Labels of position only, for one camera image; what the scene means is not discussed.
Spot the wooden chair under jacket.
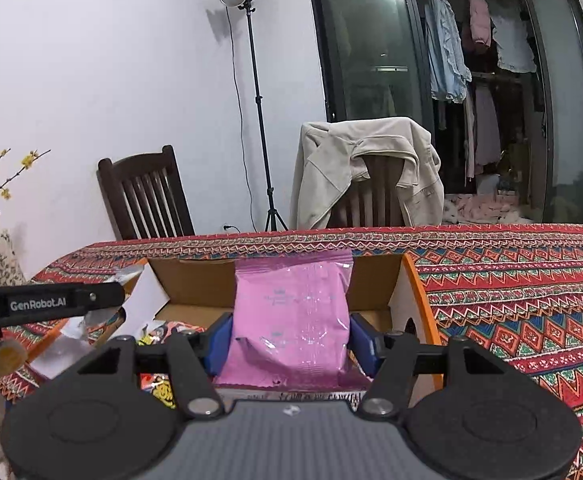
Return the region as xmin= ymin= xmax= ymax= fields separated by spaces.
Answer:
xmin=328 ymin=154 xmax=408 ymax=229

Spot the pink hanging garment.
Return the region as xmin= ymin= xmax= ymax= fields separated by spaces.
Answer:
xmin=468 ymin=0 xmax=493 ymax=54

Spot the red orange snack bag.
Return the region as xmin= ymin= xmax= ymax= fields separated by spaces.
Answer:
xmin=136 ymin=321 xmax=208 ymax=410

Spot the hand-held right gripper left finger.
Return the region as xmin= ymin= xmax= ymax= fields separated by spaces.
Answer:
xmin=78 ymin=312 xmax=236 ymax=419

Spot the pink snack packet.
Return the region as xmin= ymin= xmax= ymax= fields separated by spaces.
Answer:
xmin=212 ymin=259 xmax=371 ymax=392

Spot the silver snack packet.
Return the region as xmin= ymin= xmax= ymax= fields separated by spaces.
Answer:
xmin=64 ymin=267 xmax=146 ymax=347

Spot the black power cable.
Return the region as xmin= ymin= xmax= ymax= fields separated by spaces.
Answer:
xmin=226 ymin=7 xmax=258 ymax=232

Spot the mauve hanging garment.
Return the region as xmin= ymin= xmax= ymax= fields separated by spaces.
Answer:
xmin=463 ymin=82 xmax=503 ymax=179

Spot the pile of clothes on floor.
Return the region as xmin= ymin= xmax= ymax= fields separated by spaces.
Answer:
xmin=441 ymin=192 xmax=533 ymax=225

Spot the black framed sliding glass door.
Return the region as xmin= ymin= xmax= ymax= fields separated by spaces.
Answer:
xmin=305 ymin=0 xmax=583 ymax=227

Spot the studio light on tripod stand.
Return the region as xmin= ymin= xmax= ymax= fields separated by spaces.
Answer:
xmin=218 ymin=0 xmax=289 ymax=234

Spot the light blue hanging shirt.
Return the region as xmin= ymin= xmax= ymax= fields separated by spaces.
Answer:
xmin=423 ymin=0 xmax=473 ymax=105

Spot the white hanging top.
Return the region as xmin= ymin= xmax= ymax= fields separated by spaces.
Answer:
xmin=491 ymin=9 xmax=537 ymax=74

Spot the red pumpkin print cardboard box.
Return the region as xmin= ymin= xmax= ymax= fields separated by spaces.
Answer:
xmin=24 ymin=252 xmax=445 ymax=412

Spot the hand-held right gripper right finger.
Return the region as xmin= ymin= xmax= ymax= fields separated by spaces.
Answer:
xmin=348 ymin=312 xmax=505 ymax=421

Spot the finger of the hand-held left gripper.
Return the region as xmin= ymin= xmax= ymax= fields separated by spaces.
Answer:
xmin=84 ymin=281 xmax=126 ymax=316

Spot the dark wooden chair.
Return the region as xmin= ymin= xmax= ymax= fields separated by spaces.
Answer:
xmin=96 ymin=144 xmax=196 ymax=242

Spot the beige jacket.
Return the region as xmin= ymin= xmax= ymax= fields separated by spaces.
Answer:
xmin=290 ymin=116 xmax=445 ymax=231

